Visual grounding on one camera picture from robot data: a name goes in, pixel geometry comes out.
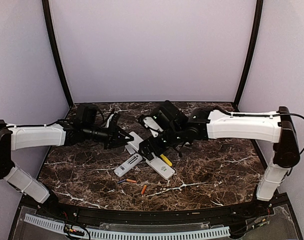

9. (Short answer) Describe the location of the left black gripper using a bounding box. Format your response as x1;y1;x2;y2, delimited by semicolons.
83;121;133;149

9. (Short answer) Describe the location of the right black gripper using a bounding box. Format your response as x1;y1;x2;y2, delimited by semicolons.
138;125;184;160

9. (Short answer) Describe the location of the white remote control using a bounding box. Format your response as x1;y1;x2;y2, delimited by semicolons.
125;131;143;155

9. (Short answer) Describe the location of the grey remote control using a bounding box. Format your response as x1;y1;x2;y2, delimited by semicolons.
114;153;143;177

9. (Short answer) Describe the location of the white remote with battery bay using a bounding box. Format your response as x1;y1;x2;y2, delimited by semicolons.
146;157;175;180

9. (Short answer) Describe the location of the yellow handled screwdriver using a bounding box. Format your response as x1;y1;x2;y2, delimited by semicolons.
160;154;172;167

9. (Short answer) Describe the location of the orange AA battery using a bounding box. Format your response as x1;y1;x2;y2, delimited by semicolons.
141;184;147;195
126;178;137;183

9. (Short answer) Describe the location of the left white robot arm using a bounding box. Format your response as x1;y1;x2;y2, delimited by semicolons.
0;103;134;218

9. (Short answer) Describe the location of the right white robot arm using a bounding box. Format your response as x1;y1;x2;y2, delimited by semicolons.
138;100;303;217

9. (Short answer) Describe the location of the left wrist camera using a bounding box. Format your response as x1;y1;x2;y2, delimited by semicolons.
102;108;120;128

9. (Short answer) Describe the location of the white slotted cable duct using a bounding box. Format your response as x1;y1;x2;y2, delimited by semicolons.
24;213;230;240

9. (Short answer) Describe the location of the black front rail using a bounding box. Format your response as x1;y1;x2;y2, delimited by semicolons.
34;192;275;228

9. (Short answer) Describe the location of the left black frame post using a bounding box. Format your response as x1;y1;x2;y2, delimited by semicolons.
41;0;74;108

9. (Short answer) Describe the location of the black frame post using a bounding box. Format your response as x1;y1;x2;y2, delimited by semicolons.
233;0;264;110
41;0;74;108

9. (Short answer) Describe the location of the right black frame post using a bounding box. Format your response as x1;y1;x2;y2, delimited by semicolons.
233;0;264;110

